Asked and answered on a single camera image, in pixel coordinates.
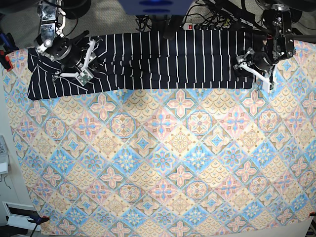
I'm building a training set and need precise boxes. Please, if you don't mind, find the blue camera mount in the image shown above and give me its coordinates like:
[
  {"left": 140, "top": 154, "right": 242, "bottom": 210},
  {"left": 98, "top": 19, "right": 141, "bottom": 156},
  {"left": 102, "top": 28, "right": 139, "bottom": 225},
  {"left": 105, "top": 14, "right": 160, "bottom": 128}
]
[{"left": 118, "top": 0, "right": 193, "bottom": 15}]

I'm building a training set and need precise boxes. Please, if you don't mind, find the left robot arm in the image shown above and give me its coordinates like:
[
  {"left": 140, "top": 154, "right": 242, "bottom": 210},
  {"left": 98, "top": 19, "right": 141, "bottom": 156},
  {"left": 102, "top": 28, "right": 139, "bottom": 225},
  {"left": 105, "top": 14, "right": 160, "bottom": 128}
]
[{"left": 234, "top": 0, "right": 295, "bottom": 93}]

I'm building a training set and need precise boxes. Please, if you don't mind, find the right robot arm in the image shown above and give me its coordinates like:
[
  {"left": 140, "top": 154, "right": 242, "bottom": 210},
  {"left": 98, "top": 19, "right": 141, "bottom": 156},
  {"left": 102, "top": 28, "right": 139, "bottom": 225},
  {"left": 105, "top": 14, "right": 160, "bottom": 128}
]
[{"left": 34, "top": 0, "right": 102, "bottom": 85}]

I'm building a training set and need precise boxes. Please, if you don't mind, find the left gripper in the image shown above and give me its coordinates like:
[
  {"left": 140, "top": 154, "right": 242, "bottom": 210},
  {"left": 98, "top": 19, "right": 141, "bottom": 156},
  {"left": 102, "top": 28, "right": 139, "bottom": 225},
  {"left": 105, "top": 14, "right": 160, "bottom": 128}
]
[{"left": 234, "top": 48, "right": 278, "bottom": 91}]

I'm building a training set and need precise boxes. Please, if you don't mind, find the patterned colourful tablecloth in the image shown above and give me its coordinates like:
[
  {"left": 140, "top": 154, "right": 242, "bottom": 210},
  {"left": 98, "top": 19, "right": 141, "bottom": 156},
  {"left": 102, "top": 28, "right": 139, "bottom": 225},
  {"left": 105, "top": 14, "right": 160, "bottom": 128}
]
[{"left": 0, "top": 41, "right": 316, "bottom": 237}]

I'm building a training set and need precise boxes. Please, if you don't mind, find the red black clamp left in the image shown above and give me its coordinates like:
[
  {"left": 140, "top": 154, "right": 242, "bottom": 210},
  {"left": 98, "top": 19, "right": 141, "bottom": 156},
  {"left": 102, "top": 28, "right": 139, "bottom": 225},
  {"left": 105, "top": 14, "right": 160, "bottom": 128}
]
[{"left": 0, "top": 50, "right": 13, "bottom": 72}]

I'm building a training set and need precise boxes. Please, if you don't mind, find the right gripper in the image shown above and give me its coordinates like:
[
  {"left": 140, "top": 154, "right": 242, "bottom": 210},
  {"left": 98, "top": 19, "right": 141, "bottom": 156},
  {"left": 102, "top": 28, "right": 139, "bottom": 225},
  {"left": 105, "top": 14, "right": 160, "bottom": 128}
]
[{"left": 46, "top": 37, "right": 101, "bottom": 80}]

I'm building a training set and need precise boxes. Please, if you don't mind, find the white box on floor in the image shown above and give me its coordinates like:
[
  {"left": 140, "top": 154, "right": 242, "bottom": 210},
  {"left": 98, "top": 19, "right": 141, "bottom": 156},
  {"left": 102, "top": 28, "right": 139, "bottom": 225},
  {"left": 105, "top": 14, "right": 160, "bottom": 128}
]
[{"left": 2, "top": 201, "right": 37, "bottom": 230}]

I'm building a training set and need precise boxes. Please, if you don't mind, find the navy white striped T-shirt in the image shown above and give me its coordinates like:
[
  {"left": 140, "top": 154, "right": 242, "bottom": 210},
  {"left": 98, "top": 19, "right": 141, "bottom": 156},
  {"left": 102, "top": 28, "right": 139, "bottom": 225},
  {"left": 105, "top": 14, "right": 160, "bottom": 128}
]
[{"left": 28, "top": 30, "right": 255, "bottom": 100}]

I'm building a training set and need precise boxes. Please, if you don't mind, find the white power strip red switch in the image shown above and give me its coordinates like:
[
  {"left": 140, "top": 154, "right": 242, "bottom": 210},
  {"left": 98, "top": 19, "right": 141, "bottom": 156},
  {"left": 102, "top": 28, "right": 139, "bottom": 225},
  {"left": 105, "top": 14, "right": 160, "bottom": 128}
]
[{"left": 183, "top": 21, "right": 237, "bottom": 31}]

